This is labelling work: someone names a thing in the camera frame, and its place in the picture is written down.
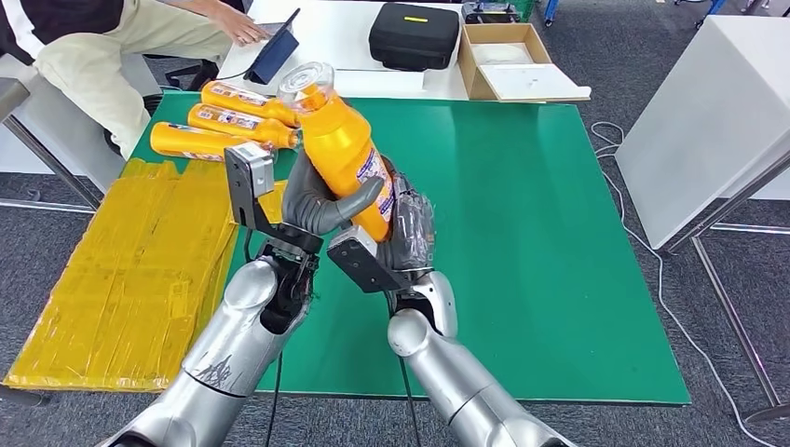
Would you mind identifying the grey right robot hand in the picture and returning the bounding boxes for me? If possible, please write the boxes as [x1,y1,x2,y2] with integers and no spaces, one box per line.
[376,156,436,273]

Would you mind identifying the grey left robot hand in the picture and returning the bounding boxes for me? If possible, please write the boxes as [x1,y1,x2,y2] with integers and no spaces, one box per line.
[281,151,385,237]

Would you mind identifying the orange detergent bottle clear cap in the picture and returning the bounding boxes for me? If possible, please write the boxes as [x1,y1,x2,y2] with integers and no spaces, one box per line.
[149,121,276,163]
[187,102,302,151]
[278,61,396,243]
[200,81,301,128]

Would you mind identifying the flat white box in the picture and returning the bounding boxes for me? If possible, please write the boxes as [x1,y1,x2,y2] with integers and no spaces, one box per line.
[332,69,427,99]

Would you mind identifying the dark blue tablet case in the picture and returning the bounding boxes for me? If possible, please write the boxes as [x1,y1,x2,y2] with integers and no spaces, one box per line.
[244,8,301,86]

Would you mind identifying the open brown cardboard box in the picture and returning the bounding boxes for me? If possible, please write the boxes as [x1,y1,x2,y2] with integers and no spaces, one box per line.
[457,22,592,103]

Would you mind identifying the white desk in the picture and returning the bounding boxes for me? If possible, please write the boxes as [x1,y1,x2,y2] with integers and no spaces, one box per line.
[219,0,593,102]

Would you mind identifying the black office chair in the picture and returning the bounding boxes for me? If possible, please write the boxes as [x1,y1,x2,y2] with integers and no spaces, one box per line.
[102,0,248,156]

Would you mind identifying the black zippered carrying case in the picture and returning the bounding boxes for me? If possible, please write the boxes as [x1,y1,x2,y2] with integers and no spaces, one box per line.
[368,1,462,72]

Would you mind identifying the person's hand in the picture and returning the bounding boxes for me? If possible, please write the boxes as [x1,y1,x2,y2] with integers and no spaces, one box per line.
[210,3,273,47]

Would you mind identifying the white plastic bag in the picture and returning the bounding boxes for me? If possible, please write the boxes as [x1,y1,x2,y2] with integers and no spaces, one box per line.
[471,41,535,67]

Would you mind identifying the yellow taped flat sheet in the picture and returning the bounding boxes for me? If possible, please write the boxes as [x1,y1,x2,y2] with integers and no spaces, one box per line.
[3,158,288,395]

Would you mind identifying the black electronic device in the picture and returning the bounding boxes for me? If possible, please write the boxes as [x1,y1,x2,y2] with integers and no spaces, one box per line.
[461,0,521,24]

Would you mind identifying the green plastic crate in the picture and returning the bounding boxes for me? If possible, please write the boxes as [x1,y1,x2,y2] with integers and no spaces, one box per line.
[493,0,538,22]

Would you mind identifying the white table metal legs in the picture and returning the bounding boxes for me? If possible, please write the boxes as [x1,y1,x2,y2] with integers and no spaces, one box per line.
[0,55,162,216]
[615,13,790,426]

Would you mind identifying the person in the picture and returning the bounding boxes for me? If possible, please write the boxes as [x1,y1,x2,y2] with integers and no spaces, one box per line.
[0,0,273,160]

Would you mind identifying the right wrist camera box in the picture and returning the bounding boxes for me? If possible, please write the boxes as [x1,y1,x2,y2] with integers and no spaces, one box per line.
[327,224,412,294]

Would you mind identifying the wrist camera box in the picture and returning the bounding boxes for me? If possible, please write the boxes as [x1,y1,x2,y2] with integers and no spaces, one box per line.
[224,142,324,254]
[327,224,412,294]

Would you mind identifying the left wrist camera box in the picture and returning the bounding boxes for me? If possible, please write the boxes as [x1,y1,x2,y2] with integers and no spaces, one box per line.
[224,142,324,254]

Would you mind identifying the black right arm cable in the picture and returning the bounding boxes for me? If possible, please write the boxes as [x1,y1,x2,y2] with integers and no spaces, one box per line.
[385,292,424,447]

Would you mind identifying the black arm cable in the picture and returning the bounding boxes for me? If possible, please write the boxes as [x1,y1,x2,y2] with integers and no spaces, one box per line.
[265,351,284,447]
[385,292,424,447]

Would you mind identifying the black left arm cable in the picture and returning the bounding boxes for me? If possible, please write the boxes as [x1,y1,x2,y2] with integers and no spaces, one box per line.
[265,351,284,447]

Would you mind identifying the white floor cable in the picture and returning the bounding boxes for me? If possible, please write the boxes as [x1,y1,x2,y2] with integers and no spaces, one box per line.
[589,120,767,447]

